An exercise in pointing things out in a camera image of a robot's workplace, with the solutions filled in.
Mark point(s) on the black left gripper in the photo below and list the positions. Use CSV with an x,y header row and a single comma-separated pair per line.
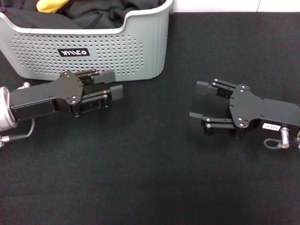
x,y
47,96

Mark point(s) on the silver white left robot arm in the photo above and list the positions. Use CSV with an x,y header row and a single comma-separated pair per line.
x,y
5,110

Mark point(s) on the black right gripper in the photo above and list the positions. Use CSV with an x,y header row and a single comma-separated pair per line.
x,y
253,110

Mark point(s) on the gray perforated plastic storage box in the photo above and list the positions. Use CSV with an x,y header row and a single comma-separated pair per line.
x,y
117,58

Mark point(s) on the black tablecloth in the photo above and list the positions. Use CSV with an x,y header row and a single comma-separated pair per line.
x,y
140,175

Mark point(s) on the black cloth bundle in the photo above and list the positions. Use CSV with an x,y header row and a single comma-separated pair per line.
x,y
93,14

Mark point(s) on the yellow towel with black edge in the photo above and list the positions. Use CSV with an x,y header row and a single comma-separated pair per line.
x,y
49,5

